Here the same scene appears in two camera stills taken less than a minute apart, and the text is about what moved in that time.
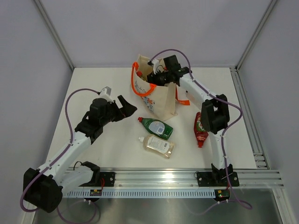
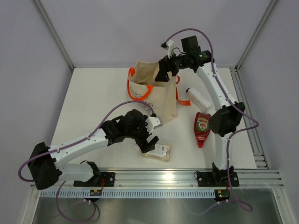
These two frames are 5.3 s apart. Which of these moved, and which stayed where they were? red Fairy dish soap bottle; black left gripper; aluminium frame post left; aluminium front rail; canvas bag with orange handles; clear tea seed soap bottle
Moved: canvas bag with orange handles; black left gripper; clear tea seed soap bottle
Stayed: red Fairy dish soap bottle; aluminium frame post left; aluminium front rail
